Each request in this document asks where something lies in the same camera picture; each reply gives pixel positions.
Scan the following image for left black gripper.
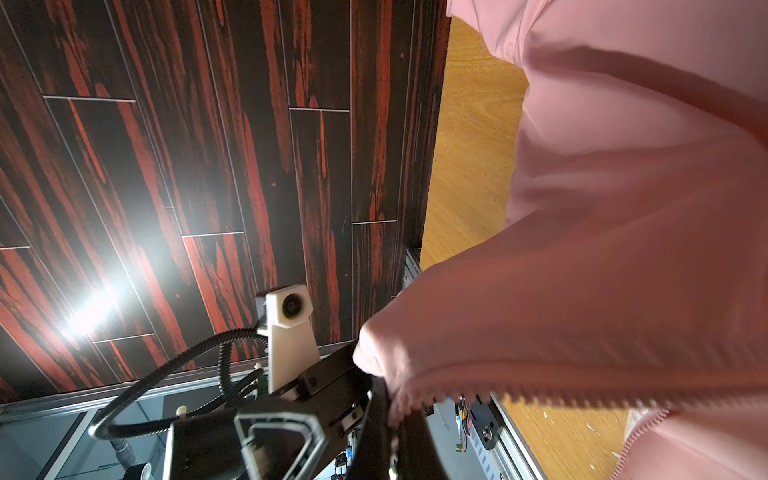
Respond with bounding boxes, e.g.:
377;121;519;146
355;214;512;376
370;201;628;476
163;343;371;479

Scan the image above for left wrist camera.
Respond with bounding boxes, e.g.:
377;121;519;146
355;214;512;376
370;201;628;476
256;285;320;393

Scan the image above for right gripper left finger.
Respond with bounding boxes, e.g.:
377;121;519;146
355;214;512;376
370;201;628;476
347;377;396;480

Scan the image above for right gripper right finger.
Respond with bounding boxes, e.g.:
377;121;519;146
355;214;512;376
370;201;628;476
396;410;449;480

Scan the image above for pink zip-up jacket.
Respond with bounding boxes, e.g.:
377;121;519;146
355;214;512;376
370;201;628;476
354;1;767;479

